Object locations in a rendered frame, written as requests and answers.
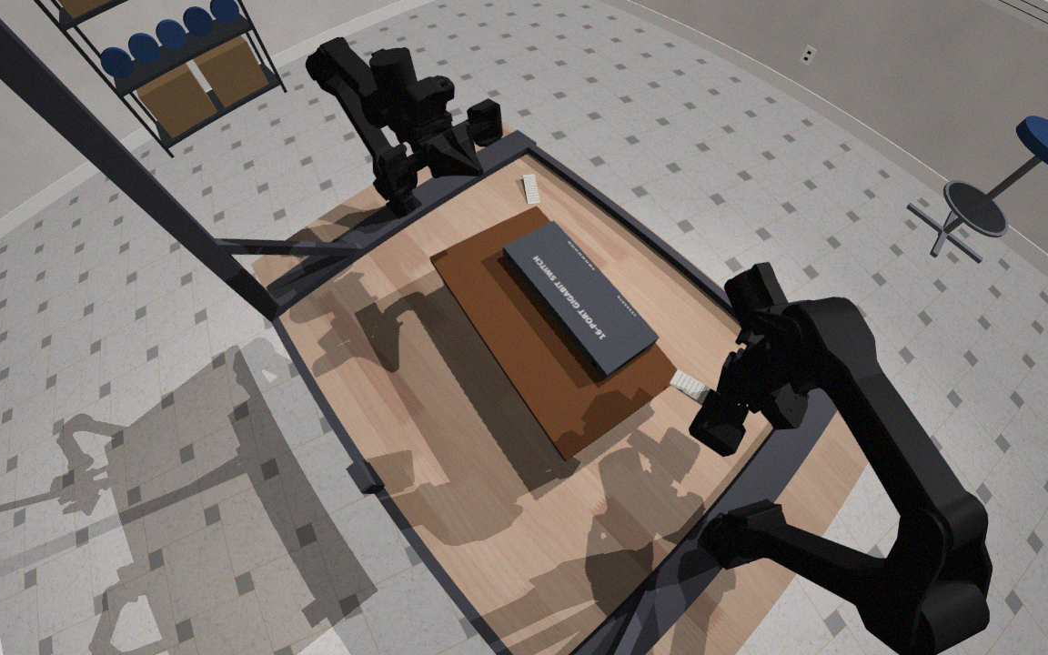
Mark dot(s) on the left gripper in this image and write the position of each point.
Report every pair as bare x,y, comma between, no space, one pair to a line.
438,155

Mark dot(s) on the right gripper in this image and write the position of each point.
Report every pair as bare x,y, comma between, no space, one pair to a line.
718,424

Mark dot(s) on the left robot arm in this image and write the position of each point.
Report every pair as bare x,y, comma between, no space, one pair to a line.
347,76

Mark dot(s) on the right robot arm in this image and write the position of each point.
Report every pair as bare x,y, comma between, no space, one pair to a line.
942,527

